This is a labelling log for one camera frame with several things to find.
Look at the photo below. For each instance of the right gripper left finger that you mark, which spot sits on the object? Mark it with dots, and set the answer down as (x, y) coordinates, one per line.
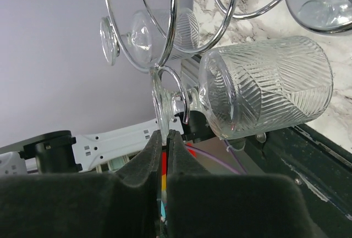
(125, 203)

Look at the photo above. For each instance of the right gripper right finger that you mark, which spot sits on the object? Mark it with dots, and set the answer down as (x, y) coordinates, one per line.
(202, 204)

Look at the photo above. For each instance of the clear wine glass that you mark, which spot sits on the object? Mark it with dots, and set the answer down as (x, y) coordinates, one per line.
(249, 88)
(144, 41)

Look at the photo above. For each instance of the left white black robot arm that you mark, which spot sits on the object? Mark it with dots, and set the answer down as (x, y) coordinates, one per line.
(61, 152)

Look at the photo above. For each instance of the chrome wine glass rack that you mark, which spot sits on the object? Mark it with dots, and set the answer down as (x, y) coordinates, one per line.
(334, 24)

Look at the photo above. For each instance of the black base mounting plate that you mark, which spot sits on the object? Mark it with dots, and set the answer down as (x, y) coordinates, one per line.
(299, 152)

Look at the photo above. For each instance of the aluminium frame rail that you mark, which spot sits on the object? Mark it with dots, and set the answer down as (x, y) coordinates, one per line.
(190, 71)

